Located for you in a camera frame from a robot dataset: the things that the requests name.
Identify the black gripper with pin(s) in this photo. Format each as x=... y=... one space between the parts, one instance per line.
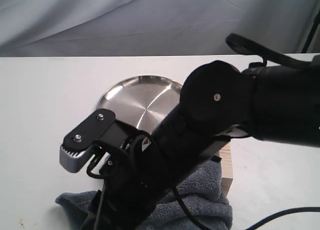
x=139 y=177

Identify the grey-blue fleece towel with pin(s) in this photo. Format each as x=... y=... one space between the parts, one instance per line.
x=201 y=192

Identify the light wooden cube block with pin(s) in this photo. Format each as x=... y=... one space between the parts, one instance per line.
x=226 y=168

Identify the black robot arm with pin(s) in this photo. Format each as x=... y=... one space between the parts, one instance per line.
x=217 y=103

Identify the round stainless steel plate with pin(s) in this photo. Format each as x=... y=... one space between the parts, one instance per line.
x=142 y=101

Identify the grey backdrop cloth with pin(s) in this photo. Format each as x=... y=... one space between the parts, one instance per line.
x=84 y=28

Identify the black stand pole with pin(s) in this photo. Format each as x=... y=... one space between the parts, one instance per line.
x=310 y=40

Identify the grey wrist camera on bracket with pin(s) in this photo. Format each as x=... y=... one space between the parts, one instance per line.
x=99 y=132

